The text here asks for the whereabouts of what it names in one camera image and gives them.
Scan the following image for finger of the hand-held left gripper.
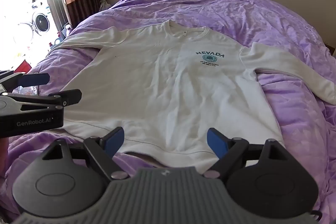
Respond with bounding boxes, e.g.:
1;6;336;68
0;89;82;110
0;70;50;94

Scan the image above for purple bed cover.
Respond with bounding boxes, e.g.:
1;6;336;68
0;0;336;215

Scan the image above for white washing machine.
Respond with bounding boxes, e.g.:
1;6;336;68
16;0;70;42

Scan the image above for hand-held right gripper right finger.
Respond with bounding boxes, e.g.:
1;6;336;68
203;127;286;180

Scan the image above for red box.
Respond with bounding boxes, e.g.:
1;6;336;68
15;60;32;74

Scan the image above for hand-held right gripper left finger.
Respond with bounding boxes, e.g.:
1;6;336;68
42;126;130;181

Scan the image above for white printed sweatshirt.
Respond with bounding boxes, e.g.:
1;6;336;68
54;20;336;169

